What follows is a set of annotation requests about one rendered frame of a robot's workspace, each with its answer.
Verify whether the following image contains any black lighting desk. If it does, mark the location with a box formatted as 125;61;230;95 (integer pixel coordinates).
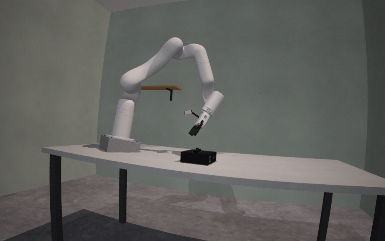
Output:
180;148;216;166

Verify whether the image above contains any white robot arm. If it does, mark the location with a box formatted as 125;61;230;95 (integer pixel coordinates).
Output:
106;38;224;141

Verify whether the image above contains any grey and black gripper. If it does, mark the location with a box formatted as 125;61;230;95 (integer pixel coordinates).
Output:
189;111;211;136

